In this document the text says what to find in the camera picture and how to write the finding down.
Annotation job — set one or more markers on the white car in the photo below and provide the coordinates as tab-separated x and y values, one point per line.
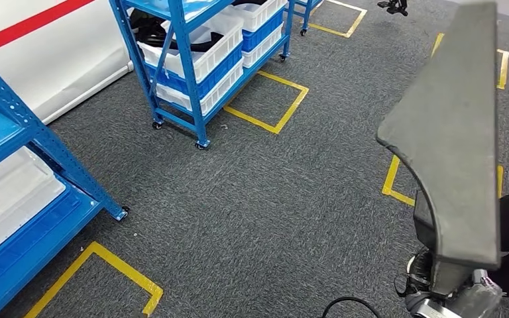
61	57

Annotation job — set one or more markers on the black plastic plate bracket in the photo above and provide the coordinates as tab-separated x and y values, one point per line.
452	131

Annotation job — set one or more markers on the black office chair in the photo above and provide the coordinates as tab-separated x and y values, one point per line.
393	6

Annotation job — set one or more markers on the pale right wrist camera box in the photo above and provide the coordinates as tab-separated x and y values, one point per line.
430	311

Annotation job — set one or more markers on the red barrier belt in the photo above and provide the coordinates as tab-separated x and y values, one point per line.
26	27

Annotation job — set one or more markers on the black plastic car parts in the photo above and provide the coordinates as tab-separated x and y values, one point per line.
153	33

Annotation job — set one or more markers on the blue metal shelf rack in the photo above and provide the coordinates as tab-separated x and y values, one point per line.
0	131
184	66
305	15

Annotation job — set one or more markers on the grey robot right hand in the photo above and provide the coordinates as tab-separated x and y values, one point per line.
478	298

